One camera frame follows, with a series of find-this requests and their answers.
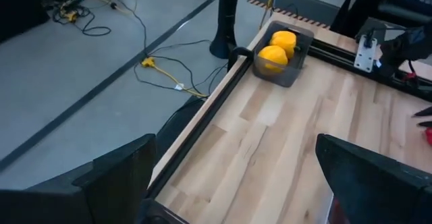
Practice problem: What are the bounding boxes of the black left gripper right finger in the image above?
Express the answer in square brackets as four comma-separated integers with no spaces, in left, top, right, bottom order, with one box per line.
[315,133,432,224]

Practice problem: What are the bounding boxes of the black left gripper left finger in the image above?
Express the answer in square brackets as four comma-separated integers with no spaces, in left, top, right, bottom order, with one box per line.
[0,134,159,224]

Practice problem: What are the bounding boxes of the yellow bell pepper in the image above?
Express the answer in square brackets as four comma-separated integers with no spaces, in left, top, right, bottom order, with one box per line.
[269,30,298,59]
[258,45,290,74]

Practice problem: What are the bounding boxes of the dark grey desk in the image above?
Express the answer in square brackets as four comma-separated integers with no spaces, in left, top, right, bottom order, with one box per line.
[329,0,432,39]

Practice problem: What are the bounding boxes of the black mat with striped edge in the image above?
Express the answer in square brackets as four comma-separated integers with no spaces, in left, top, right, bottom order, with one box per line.
[248,0,352,29]

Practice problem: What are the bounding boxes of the black curved hook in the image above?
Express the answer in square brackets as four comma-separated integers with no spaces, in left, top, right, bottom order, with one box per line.
[226,46,254,72]

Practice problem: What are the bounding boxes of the black equipment case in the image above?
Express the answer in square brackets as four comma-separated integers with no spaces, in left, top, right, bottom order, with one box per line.
[0,0,51,45]

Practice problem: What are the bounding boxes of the black tall tower stand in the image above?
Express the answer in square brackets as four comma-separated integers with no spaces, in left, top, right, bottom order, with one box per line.
[209,0,241,60]

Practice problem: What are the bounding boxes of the white metal bracket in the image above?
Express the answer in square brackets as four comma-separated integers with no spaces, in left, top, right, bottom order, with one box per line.
[353,34,379,74]

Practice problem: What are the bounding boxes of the black aluminium table frame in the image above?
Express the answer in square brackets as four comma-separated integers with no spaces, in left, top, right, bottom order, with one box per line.
[144,38,432,201]

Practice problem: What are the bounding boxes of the yellow extension cord splitter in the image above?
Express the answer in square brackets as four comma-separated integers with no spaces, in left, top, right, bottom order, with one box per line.
[140,57,209,99]

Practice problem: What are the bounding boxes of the black looped floor cable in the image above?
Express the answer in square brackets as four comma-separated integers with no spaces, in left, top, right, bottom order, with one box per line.
[52,4,112,38]

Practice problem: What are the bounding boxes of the black power cord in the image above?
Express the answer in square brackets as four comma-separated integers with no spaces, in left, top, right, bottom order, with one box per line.
[148,38,213,57]

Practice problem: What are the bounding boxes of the thin yellow floor cable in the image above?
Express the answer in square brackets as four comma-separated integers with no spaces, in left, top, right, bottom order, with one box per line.
[59,0,131,24]

